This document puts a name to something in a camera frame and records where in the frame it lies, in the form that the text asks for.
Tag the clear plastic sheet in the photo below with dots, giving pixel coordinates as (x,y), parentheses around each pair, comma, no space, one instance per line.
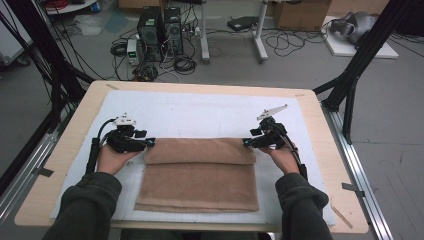
(87,26)

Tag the thin wooden stick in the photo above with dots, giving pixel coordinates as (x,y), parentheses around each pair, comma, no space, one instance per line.
(342,217)

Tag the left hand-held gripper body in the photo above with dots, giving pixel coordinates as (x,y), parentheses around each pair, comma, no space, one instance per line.
(123,141)

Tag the black flat device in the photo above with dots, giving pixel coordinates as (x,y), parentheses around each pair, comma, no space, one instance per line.
(241,23)

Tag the tan towel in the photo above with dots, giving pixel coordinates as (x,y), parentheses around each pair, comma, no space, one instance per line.
(200,180)

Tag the white grid mat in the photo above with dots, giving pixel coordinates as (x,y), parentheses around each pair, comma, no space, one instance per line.
(200,113)

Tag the person's right hand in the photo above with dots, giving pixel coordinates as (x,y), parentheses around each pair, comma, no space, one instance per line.
(286,160)

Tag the white desk leg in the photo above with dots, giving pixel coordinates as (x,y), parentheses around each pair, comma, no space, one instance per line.
(204,33)
(260,33)

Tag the narrow black computer tower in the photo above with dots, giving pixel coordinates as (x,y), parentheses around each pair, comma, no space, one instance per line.
(173,31)

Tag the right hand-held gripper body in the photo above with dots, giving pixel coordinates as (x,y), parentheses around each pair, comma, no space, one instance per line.
(271,136)

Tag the white board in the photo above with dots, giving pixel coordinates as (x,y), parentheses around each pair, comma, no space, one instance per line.
(343,50)

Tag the grey tape piece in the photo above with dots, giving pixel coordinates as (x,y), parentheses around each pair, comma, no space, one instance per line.
(45,172)
(353,189)

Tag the round white table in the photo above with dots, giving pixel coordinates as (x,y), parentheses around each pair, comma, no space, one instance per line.
(66,7)

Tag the aluminium rail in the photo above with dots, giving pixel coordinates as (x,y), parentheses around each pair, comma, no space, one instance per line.
(30,166)
(360,173)

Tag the person's left hand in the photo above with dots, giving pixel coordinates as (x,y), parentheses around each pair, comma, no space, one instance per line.
(111,161)

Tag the white power supply unit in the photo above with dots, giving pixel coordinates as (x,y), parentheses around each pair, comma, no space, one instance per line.
(132,51)

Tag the grey helmet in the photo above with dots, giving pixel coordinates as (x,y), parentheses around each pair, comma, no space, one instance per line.
(358,25)

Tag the wide black computer tower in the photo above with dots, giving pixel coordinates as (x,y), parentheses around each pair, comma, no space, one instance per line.
(150,33)

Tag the large cardboard box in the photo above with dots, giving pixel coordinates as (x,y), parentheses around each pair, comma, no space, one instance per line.
(300,15)

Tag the person's lap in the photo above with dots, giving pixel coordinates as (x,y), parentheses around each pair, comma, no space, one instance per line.
(186,236)

